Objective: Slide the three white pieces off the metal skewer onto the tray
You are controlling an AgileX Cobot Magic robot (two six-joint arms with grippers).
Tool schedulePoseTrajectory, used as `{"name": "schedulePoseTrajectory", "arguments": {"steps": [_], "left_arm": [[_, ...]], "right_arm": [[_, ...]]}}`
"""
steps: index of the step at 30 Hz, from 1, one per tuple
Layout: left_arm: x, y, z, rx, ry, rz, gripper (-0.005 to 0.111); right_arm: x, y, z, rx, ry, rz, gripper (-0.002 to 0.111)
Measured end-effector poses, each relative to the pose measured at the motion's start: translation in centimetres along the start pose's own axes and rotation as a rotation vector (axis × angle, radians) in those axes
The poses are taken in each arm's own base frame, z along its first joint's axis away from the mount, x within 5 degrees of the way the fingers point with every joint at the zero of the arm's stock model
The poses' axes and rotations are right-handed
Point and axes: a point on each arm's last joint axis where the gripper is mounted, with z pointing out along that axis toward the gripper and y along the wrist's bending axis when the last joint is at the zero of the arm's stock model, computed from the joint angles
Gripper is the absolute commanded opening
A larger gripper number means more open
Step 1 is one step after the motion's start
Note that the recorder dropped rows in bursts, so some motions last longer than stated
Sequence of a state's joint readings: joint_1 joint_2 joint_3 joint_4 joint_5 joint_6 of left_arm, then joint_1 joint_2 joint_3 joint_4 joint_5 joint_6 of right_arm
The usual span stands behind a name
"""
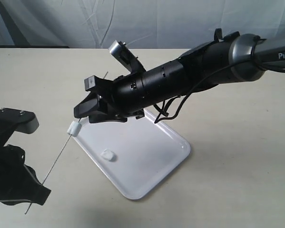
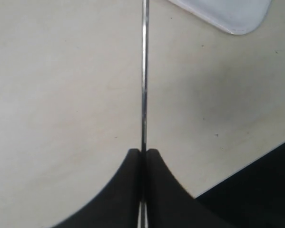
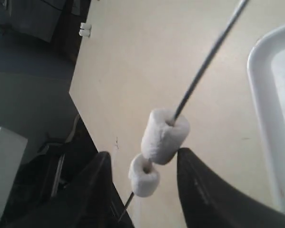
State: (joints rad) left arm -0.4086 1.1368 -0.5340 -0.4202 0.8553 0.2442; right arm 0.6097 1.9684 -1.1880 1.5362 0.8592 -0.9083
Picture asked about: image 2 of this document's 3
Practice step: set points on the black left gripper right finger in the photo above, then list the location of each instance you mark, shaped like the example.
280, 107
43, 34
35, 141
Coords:
169, 205

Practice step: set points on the white rectangular plastic tray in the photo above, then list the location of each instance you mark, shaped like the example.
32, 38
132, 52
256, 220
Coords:
236, 17

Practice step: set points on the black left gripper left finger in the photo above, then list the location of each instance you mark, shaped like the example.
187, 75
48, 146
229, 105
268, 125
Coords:
117, 204

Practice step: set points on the thin metal skewer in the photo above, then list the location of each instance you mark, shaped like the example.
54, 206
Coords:
144, 78

